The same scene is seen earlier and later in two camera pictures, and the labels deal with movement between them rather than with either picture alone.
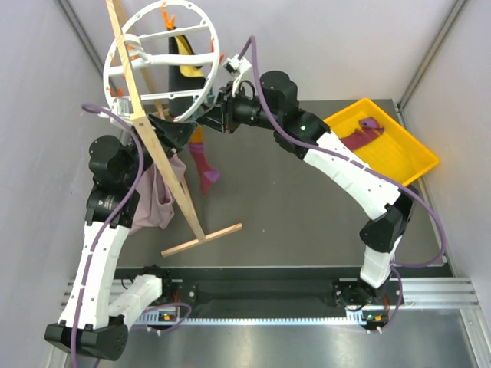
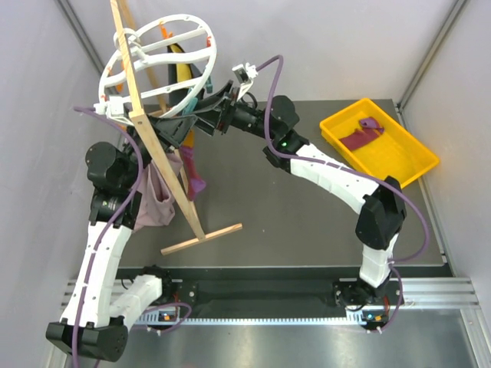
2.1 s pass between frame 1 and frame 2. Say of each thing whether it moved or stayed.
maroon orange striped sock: moved
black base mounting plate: stayed
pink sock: stayed
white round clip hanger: moved
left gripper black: stayed
